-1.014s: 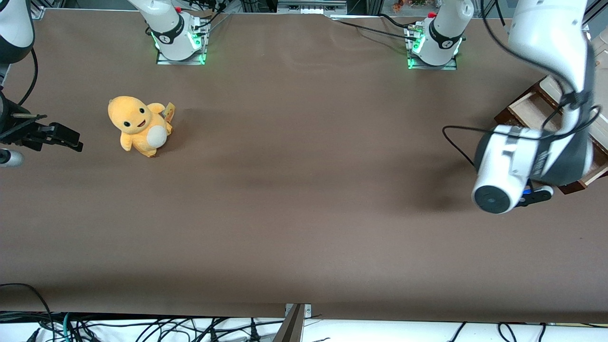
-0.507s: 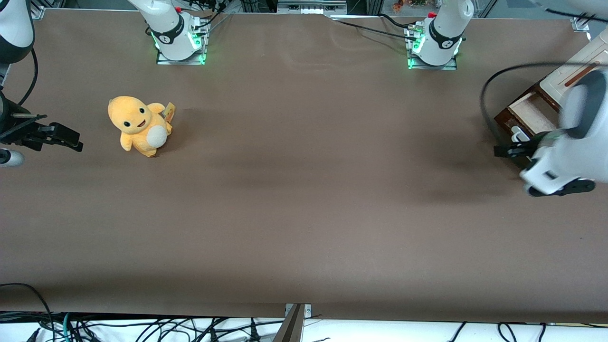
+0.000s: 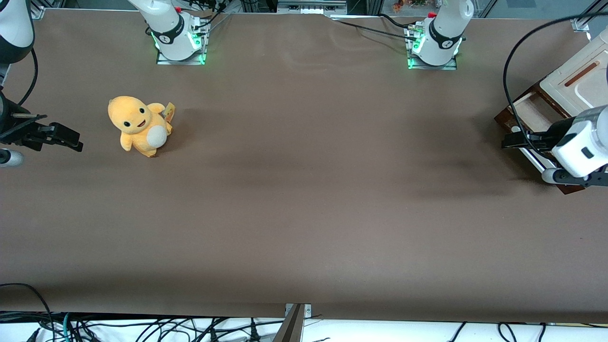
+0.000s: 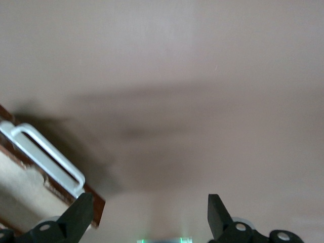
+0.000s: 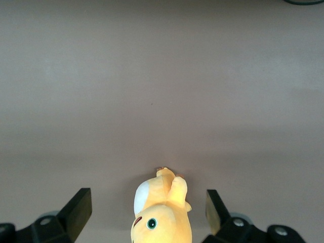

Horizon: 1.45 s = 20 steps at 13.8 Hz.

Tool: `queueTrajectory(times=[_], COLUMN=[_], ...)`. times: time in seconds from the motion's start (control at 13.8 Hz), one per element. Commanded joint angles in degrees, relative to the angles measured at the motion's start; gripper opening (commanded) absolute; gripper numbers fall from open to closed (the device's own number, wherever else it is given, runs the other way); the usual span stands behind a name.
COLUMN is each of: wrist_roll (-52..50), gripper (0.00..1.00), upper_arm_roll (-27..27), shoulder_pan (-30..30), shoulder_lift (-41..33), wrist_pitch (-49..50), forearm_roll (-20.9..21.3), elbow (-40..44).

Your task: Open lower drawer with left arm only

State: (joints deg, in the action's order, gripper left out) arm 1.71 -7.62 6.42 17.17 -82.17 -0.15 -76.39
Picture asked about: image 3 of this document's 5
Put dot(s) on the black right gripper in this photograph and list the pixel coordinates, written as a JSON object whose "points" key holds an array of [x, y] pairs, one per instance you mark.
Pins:
{"points": [[10, 127]]}

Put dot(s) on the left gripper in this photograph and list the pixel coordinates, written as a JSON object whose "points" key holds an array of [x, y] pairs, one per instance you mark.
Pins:
{"points": [[558, 129]]}

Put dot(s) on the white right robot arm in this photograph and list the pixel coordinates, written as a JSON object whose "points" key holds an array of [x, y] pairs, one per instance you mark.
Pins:
{"points": [[171, 38]]}

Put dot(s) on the dark brown wooden base board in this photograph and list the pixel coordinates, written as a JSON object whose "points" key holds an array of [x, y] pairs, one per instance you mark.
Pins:
{"points": [[502, 118]]}

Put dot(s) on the orange dinosaur plush toy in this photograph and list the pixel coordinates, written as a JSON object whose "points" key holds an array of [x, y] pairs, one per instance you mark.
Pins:
{"points": [[137, 126]]}

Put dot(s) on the yellow plush toy tag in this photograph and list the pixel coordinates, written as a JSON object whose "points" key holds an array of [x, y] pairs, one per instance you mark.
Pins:
{"points": [[169, 110]]}

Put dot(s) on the small orange object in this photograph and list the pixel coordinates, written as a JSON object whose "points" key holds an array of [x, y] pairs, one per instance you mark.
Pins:
{"points": [[397, 6]]}

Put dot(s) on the brown table cover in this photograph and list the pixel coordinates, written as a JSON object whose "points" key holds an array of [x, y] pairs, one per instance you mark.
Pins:
{"points": [[304, 199]]}

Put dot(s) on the grey metal box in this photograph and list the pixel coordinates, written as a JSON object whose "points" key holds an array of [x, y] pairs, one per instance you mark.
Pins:
{"points": [[311, 6]]}

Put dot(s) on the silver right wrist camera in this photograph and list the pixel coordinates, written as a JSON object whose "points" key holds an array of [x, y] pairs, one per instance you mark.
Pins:
{"points": [[9, 158]]}

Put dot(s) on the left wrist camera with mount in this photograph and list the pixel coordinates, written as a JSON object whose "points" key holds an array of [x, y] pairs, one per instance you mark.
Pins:
{"points": [[570, 179]]}

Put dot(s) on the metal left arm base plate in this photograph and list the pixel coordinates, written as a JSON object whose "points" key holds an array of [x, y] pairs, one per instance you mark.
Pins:
{"points": [[432, 66]]}

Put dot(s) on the aluminium corner bracket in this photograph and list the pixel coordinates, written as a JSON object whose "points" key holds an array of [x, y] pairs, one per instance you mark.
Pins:
{"points": [[38, 12], [582, 24]]}

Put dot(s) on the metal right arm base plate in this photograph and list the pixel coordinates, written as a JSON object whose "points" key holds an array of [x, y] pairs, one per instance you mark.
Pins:
{"points": [[180, 61]]}

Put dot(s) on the small metal bracket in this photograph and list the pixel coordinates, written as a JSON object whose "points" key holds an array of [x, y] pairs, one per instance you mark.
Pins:
{"points": [[308, 309]]}

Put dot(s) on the grey camera pole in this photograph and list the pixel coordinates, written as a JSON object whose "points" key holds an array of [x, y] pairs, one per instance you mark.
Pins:
{"points": [[290, 327]]}

